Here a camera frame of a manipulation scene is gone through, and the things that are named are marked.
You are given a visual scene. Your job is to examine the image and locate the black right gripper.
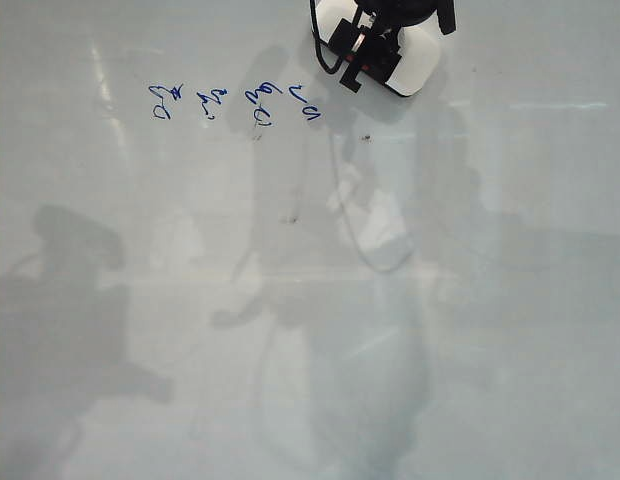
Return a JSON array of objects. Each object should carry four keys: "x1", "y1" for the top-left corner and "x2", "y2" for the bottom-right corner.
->
[{"x1": 328, "y1": 0, "x2": 459, "y2": 95}]

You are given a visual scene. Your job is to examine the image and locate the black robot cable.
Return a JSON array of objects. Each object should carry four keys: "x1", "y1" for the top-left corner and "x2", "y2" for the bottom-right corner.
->
[{"x1": 308, "y1": 0, "x2": 343, "y2": 75}]

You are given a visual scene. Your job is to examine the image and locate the white whiteboard with dark frame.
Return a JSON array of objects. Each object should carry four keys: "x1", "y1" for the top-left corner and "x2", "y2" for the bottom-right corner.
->
[{"x1": 0, "y1": 0, "x2": 620, "y2": 480}]

